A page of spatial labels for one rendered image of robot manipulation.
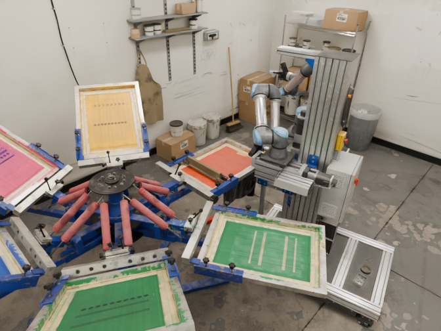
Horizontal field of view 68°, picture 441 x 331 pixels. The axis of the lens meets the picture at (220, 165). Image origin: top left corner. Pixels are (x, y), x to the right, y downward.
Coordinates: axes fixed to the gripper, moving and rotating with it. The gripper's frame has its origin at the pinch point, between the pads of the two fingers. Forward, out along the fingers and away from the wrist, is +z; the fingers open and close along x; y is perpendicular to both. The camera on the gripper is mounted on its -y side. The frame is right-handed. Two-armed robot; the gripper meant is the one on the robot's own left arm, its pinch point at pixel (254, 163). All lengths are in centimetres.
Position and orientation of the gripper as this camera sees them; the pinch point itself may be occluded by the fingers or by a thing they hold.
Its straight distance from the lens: 294.3
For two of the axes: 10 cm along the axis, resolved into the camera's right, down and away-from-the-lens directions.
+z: 0.1, 8.3, 5.6
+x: -7.2, -3.8, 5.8
